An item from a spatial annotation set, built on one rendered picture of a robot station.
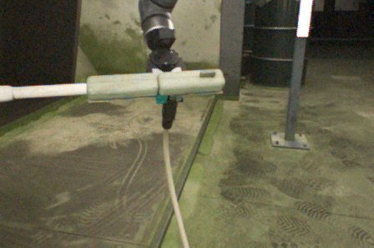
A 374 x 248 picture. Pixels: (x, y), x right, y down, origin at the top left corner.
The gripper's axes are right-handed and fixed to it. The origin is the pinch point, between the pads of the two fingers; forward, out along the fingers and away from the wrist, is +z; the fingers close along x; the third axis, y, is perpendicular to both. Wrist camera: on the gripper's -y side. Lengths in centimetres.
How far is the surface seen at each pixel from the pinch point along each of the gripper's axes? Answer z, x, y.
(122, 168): -12, 14, 76
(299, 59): -53, -83, 54
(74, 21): -40.1, 24.5, 12.7
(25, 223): 11, 46, 55
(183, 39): -138, -43, 122
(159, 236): 24, 3, 46
